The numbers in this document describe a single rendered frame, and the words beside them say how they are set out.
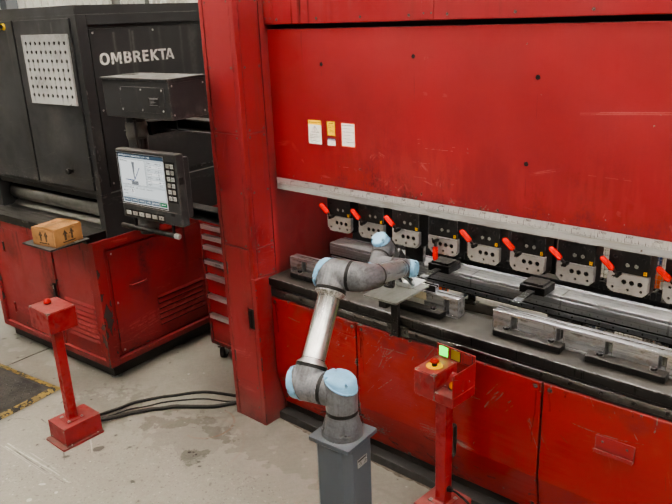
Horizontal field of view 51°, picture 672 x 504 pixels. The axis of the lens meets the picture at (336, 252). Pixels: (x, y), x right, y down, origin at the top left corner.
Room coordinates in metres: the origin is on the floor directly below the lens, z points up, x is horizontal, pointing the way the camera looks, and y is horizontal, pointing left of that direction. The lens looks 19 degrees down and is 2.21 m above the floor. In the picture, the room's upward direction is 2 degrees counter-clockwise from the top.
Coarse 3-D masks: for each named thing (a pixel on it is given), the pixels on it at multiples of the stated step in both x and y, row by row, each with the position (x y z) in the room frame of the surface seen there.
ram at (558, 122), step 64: (320, 64) 3.39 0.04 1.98; (384, 64) 3.15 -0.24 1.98; (448, 64) 2.93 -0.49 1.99; (512, 64) 2.75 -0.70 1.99; (576, 64) 2.58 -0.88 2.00; (640, 64) 2.43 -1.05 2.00; (384, 128) 3.15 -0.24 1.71; (448, 128) 2.93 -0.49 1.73; (512, 128) 2.74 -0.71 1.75; (576, 128) 2.57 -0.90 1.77; (640, 128) 2.42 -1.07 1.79; (320, 192) 3.42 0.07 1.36; (384, 192) 3.16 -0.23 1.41; (448, 192) 2.93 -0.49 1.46; (512, 192) 2.73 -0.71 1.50; (576, 192) 2.56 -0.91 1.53; (640, 192) 2.41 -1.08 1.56
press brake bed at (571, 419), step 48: (288, 336) 3.46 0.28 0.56; (336, 336) 3.23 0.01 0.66; (384, 336) 3.03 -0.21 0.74; (432, 336) 2.86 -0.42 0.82; (384, 384) 3.03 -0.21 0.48; (480, 384) 2.69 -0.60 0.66; (528, 384) 2.54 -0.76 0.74; (576, 384) 2.41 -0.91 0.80; (384, 432) 3.07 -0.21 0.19; (432, 432) 2.85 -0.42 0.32; (480, 432) 2.68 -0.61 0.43; (528, 432) 2.53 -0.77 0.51; (576, 432) 2.40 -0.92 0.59; (624, 432) 2.28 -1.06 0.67; (432, 480) 2.86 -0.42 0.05; (480, 480) 2.72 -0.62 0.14; (528, 480) 2.53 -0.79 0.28; (576, 480) 2.39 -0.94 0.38; (624, 480) 2.27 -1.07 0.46
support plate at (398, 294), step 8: (384, 288) 3.00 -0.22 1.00; (392, 288) 3.00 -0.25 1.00; (400, 288) 2.99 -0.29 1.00; (408, 288) 2.99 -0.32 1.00; (416, 288) 2.98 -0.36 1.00; (424, 288) 2.99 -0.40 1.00; (368, 296) 2.92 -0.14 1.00; (376, 296) 2.91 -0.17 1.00; (384, 296) 2.91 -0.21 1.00; (392, 296) 2.90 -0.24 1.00; (400, 296) 2.90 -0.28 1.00; (408, 296) 2.89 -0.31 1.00; (392, 304) 2.83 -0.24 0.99
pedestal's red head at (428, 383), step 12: (444, 360) 2.70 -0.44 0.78; (420, 372) 2.62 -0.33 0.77; (432, 372) 2.60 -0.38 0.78; (444, 372) 2.62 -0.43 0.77; (456, 372) 2.67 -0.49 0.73; (468, 372) 2.58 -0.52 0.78; (420, 384) 2.62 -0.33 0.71; (432, 384) 2.57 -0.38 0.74; (444, 384) 2.61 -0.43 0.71; (456, 384) 2.52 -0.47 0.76; (468, 384) 2.58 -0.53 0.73; (432, 396) 2.57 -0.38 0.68; (444, 396) 2.53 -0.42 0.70; (456, 396) 2.52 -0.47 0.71; (468, 396) 2.58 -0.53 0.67
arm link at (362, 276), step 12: (360, 264) 2.43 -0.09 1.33; (372, 264) 2.46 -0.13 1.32; (384, 264) 2.56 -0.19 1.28; (396, 264) 2.63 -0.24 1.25; (408, 264) 2.72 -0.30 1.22; (348, 276) 2.40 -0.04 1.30; (360, 276) 2.39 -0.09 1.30; (372, 276) 2.41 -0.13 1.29; (384, 276) 2.45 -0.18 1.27; (396, 276) 2.59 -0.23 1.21; (408, 276) 2.73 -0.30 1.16; (348, 288) 2.41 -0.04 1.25; (360, 288) 2.40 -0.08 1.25; (372, 288) 2.42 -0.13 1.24
